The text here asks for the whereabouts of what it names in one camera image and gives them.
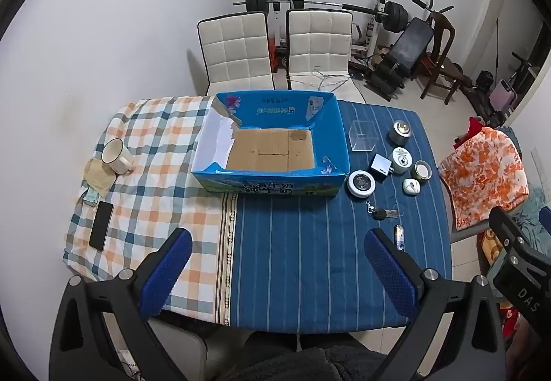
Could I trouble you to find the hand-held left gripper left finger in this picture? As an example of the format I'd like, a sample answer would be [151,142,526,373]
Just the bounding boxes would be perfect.
[49,228,193,381]

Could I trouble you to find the brown wooden chair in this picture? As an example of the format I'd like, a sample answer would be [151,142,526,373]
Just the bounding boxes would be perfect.
[419,11,463,106]

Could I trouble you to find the wire clothes hangers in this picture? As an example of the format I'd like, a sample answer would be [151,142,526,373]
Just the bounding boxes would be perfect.
[286,65,356,91]

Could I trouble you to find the silver tin can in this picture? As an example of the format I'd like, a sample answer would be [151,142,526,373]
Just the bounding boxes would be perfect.
[388,120,413,146]

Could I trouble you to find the white round jar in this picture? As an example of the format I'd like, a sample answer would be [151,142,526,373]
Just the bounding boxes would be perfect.
[388,147,413,174]

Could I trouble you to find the red cloth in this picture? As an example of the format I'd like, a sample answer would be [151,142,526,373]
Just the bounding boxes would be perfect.
[454,116,485,149]

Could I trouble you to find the white padded chair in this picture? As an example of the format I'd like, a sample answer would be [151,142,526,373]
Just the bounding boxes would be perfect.
[285,9,364,103]
[197,12,276,97]

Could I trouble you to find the gold tin with lid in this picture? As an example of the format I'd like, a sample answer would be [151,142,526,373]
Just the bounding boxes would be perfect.
[411,160,432,182]

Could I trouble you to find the beige cloth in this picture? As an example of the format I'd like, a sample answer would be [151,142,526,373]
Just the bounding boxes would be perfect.
[84,157,117,198]

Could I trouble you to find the round black white compact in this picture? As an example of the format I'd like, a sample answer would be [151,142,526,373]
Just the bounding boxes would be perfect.
[348,170,376,199]

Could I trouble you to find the teal blanket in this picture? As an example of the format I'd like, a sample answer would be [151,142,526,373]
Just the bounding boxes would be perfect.
[517,187,551,235]

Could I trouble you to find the barbell with black plates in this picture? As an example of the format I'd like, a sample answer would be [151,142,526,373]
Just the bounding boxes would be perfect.
[232,0,409,34]

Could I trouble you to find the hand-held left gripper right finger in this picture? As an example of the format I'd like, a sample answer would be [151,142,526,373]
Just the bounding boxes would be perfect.
[364,228,506,381]

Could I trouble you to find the black phone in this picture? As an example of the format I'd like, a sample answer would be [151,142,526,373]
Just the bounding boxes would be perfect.
[89,201,114,252]

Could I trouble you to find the orange floral blanket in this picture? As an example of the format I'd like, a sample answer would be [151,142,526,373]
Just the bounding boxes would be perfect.
[438,126,528,231]

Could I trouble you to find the white mug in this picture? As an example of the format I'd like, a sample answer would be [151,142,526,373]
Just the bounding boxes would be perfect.
[101,138,134,175]

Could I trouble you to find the person's dark fleece clothing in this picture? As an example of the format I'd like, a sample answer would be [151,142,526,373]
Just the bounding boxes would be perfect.
[207,331,388,381]

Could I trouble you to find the cartoon printed cloth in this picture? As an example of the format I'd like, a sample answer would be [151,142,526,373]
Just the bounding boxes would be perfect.
[478,226,521,339]

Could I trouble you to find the key bunch with fob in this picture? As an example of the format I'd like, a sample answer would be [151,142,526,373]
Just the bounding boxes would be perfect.
[366,200,407,222]

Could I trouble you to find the pink suitcase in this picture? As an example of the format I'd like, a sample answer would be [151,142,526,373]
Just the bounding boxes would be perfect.
[491,79,515,113]

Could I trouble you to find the clear plastic box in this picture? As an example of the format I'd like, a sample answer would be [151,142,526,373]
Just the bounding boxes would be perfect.
[349,120,380,153]

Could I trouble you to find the small grey square box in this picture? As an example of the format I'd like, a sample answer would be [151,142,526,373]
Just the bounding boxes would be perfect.
[371,154,392,182]

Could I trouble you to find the black weight bench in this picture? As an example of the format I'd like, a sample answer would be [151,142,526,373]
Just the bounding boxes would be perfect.
[366,0,455,102]

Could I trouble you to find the white weight rack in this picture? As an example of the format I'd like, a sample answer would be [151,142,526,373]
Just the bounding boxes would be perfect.
[267,0,394,72]

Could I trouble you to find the blue cardboard box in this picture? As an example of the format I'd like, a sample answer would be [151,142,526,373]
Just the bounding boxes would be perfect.
[190,91,349,197]

